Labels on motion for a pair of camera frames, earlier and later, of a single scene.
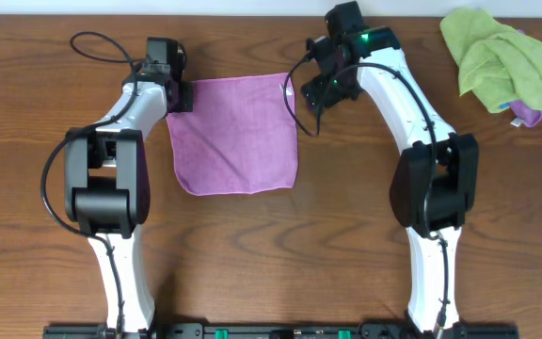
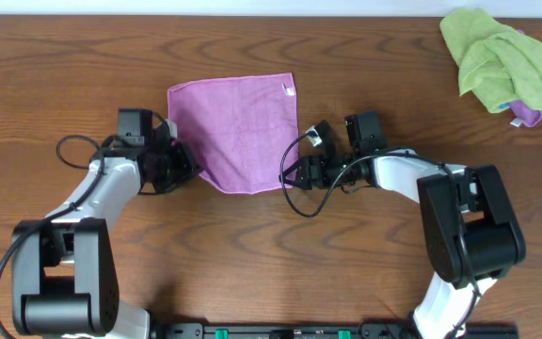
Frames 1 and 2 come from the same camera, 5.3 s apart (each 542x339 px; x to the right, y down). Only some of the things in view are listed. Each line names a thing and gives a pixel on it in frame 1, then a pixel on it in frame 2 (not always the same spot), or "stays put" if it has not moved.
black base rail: [256, 330] stays put
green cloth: [498, 63] stays put
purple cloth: [240, 137] stays put
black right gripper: [328, 96] -> [310, 165]
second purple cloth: [530, 117] stays put
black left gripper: [183, 97] -> [183, 164]
